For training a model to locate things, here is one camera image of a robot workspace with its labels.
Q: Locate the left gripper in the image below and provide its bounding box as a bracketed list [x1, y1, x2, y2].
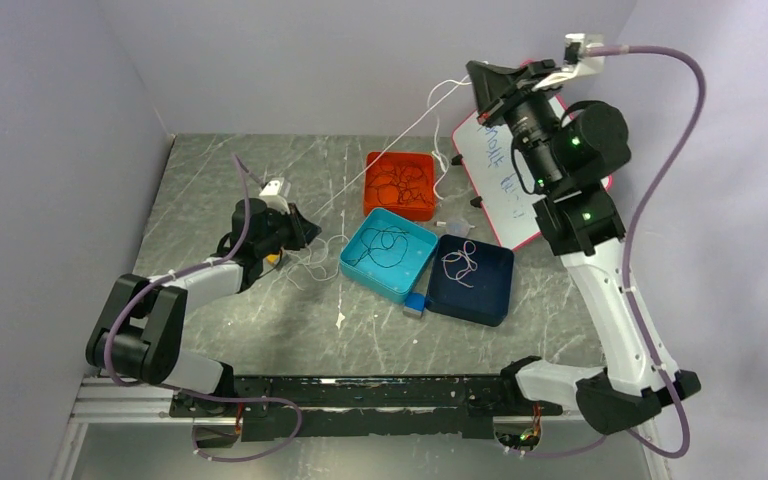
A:
[255, 203, 321, 257]

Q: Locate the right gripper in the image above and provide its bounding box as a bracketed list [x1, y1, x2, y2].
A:
[468, 59, 568, 192]

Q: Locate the brown cable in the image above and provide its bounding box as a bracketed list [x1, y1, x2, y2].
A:
[367, 155, 433, 208]

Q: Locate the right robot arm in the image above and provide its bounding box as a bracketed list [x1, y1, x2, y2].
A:
[466, 60, 701, 435]

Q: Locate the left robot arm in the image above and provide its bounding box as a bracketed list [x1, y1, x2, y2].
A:
[85, 198, 321, 416]

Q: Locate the yellow grey block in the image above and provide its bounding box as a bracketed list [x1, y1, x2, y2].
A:
[265, 250, 284, 268]

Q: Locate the pink framed whiteboard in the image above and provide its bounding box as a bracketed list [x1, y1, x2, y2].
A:
[450, 62, 615, 253]

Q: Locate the light blue square tray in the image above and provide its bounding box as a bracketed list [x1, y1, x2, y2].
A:
[339, 208, 439, 303]

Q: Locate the orange square tray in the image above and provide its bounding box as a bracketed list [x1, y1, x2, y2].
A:
[363, 151, 437, 222]

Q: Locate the blue white block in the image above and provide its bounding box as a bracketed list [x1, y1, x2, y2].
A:
[402, 292, 426, 318]

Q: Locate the clear plastic cup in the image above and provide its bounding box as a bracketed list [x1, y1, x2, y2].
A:
[445, 218, 474, 237]

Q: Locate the dark blue square tray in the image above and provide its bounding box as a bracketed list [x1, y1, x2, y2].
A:
[425, 234, 514, 327]

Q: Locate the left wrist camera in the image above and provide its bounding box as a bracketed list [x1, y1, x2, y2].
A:
[258, 177, 291, 214]

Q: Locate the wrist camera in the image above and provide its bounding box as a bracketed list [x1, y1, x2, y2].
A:
[258, 177, 291, 214]
[532, 33, 605, 92]

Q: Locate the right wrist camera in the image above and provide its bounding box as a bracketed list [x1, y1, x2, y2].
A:
[532, 33, 605, 92]

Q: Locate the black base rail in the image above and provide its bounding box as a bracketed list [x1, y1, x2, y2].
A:
[169, 374, 563, 442]

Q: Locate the aluminium frame rail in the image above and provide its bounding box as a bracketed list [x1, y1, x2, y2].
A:
[54, 376, 669, 479]

